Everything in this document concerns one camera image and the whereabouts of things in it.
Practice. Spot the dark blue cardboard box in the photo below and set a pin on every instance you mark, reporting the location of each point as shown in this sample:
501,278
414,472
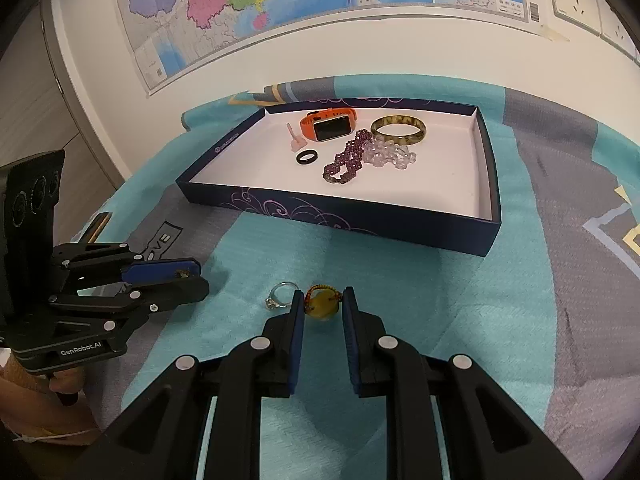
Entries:
440,185

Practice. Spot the mottled green bangle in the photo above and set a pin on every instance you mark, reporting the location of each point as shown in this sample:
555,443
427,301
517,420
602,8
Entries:
382,122

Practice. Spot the grey door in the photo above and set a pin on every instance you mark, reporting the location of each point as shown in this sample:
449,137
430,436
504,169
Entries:
35,110

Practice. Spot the white wall socket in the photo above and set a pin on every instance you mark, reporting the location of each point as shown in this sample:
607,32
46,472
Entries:
575,0
620,30

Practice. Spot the teal and grey printed blanket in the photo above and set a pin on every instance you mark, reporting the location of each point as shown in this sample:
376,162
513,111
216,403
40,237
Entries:
550,285

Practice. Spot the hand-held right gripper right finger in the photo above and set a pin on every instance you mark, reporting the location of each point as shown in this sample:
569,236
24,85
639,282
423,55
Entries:
350,340

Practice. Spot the dark board with tan edge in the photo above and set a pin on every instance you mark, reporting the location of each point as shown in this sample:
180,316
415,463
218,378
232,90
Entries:
97,225

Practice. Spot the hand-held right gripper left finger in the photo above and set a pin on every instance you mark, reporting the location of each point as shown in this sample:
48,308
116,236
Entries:
297,340

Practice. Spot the orange smart watch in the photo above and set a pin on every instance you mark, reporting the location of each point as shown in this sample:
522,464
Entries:
330,127

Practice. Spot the person's left hand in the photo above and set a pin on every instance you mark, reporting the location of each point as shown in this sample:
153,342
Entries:
40,410

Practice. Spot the small pink ornament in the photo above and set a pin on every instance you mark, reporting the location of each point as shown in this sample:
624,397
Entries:
295,141

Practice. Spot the yellow amber bead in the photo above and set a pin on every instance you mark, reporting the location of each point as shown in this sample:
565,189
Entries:
322,305

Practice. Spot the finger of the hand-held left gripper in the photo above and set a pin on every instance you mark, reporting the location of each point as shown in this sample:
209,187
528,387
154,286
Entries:
155,267
170,294

